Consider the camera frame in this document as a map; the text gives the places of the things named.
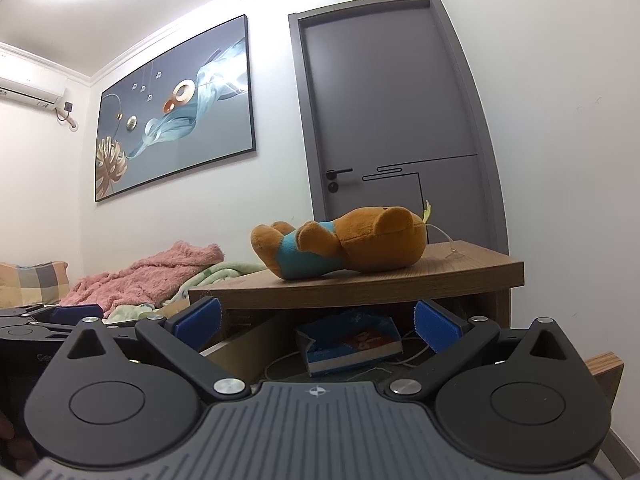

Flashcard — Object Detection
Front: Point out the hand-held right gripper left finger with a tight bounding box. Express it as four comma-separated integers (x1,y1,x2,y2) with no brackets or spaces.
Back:
62,296,252,403

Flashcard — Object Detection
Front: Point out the white cable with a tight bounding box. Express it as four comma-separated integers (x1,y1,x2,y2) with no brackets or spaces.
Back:
264,342,431,386

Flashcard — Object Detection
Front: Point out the pink fluffy blanket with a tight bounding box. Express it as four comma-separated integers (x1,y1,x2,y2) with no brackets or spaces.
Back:
59,241,225,319

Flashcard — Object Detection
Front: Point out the person's left hand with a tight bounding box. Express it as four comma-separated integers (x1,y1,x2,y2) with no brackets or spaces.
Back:
0,412,38,479

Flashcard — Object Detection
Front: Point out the wooden nightstand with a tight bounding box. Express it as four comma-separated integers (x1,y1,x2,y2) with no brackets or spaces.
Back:
187,240,525,332

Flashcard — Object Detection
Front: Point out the white air conditioner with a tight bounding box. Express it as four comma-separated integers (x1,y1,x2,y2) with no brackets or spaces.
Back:
0,76,67,110

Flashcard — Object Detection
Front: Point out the light green blanket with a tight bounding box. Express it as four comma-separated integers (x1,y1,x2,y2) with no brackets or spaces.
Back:
107,260,264,322

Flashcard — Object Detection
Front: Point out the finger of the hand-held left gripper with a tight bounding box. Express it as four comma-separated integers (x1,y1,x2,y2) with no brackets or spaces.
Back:
0,303,104,341

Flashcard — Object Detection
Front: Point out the brown plush bear toy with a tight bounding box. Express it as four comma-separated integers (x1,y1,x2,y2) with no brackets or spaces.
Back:
250,200,434,281

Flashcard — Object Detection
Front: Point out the blue cardboard box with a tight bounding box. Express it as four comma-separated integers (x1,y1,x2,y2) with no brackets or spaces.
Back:
295,310,404,379

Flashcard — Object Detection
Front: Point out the framed wall picture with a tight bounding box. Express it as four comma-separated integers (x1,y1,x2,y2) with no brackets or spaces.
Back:
94,14,257,203

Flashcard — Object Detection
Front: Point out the plaid pillow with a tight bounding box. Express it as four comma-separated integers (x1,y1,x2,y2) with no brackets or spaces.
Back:
0,261,70,307

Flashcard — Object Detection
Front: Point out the wooden drawer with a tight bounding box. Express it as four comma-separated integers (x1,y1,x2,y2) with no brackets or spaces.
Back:
200,305,626,413

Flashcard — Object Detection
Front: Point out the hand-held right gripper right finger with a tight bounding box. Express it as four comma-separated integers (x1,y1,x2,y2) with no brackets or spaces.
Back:
384,299,586,403

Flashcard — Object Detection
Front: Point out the grey door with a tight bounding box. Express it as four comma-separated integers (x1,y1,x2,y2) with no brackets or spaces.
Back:
288,0,510,257

